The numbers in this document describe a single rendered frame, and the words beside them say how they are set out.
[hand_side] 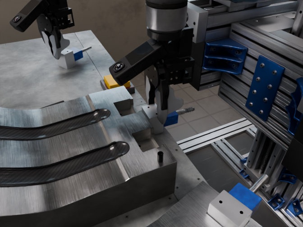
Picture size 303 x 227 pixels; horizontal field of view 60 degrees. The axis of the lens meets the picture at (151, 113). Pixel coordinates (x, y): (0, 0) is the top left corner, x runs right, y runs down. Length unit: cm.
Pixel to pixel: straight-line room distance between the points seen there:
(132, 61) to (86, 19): 198
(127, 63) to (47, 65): 50
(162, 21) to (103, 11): 203
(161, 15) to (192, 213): 33
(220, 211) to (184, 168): 17
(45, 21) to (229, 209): 70
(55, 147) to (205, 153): 102
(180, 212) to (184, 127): 146
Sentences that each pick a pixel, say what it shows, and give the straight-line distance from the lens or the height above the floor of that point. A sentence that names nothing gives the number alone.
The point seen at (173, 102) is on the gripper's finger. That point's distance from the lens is 57.
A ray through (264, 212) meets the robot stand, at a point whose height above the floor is 21.
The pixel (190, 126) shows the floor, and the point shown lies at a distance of 188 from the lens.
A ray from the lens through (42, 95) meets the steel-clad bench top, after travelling 82.
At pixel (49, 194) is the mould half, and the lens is 44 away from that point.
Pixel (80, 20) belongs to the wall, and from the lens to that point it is 247.
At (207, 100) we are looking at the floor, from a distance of 215.
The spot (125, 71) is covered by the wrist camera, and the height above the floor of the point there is 98.
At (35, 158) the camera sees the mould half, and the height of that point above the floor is 89.
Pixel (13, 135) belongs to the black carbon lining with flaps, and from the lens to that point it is 54.
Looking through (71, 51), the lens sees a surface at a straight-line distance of 92.
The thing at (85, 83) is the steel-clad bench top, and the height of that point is 80.
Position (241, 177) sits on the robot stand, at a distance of 134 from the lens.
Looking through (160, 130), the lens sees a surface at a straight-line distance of 62.
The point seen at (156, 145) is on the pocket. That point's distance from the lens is 50.
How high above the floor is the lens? 123
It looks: 38 degrees down
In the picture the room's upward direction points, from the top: straight up
